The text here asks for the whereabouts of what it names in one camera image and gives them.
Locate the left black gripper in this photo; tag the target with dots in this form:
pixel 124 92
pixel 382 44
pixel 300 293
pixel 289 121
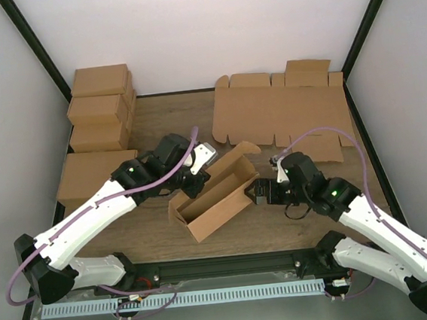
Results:
pixel 191 191

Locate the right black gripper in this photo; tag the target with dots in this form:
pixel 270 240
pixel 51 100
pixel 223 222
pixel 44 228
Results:
pixel 260 183

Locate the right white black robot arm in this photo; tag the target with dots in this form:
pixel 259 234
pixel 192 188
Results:
pixel 400 258

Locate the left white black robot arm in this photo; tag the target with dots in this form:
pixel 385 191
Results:
pixel 49 261

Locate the large front folded cardboard box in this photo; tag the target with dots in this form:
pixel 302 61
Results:
pixel 85 173

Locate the stack of flat cardboard blanks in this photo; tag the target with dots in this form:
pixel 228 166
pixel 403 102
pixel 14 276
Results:
pixel 304 107

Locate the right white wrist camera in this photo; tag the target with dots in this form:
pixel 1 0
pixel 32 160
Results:
pixel 281 176

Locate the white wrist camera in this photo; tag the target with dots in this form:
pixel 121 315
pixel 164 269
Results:
pixel 281 176
pixel 203 154

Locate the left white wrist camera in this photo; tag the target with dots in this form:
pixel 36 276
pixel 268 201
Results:
pixel 203 154

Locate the black aluminium frame rail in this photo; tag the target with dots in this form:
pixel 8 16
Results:
pixel 160 273

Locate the light blue slotted cable duct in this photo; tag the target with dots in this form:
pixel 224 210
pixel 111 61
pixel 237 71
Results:
pixel 186 299

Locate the left black corner post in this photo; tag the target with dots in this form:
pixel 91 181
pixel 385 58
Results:
pixel 26 31

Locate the black corner post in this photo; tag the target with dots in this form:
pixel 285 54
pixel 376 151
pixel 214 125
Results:
pixel 361 35
pixel 26 31

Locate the right black corner post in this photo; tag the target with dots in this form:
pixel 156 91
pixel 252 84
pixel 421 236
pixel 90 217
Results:
pixel 361 35

